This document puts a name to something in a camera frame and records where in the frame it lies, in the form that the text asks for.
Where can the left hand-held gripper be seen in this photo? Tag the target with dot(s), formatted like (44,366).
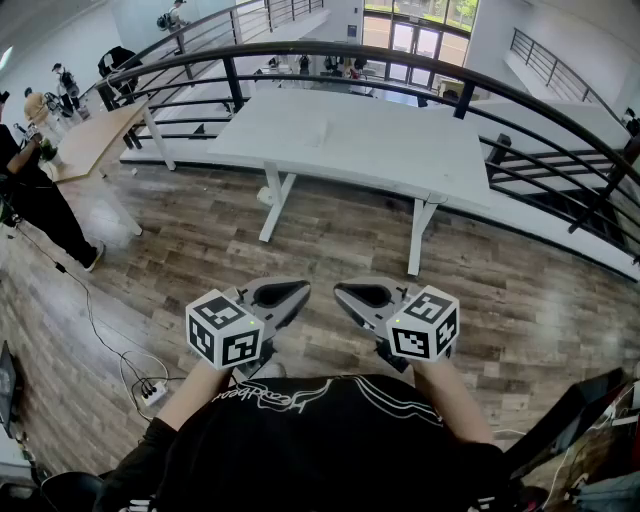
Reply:
(225,332)

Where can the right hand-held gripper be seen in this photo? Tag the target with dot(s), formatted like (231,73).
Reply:
(425,325)

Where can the person's right forearm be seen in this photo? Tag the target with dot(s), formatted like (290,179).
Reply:
(450,400)

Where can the person's left forearm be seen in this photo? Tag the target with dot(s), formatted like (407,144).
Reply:
(192,395)

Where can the person's black printed shirt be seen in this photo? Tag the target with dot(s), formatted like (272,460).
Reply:
(320,450)

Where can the white power strip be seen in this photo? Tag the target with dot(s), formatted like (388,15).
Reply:
(154,393)

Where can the black monitor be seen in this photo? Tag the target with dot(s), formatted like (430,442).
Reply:
(575,420)

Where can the wooden table white legs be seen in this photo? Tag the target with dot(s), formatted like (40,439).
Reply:
(95,140)

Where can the black curved metal railing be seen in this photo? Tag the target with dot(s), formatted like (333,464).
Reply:
(525,100)

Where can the glass entrance door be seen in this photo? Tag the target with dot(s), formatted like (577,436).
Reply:
(417,37)

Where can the black staircase railing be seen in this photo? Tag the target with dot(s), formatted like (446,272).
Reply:
(240,20)

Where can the black jacket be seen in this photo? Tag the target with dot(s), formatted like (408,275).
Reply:
(117,62)

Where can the black chair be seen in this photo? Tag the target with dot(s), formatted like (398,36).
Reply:
(70,492)

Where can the blue cloth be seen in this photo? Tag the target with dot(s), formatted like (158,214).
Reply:
(610,492)

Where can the blue wall sign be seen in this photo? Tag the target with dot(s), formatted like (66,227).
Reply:
(352,32)

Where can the black straight wall railing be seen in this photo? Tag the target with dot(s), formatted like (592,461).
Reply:
(550,62)

